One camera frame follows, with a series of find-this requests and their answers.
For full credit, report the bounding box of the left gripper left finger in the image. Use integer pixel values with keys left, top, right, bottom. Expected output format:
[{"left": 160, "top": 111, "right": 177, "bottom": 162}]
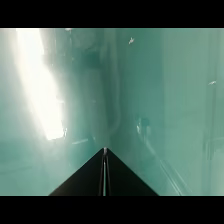
[{"left": 48, "top": 147, "right": 106, "bottom": 197}]

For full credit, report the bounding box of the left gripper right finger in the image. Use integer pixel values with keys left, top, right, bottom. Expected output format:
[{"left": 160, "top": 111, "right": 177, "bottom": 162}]
[{"left": 105, "top": 147, "right": 160, "bottom": 197}]

